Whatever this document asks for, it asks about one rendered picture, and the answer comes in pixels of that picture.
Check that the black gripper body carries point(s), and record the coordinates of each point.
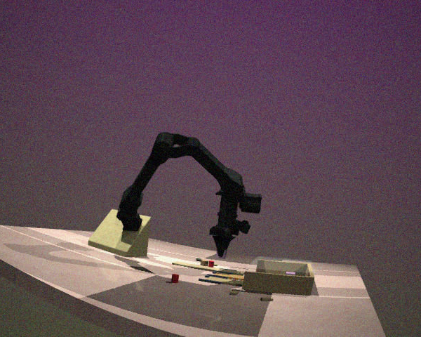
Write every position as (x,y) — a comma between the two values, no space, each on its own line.
(221,229)

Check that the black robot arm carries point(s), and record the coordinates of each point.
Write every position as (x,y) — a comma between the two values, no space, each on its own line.
(232,189)

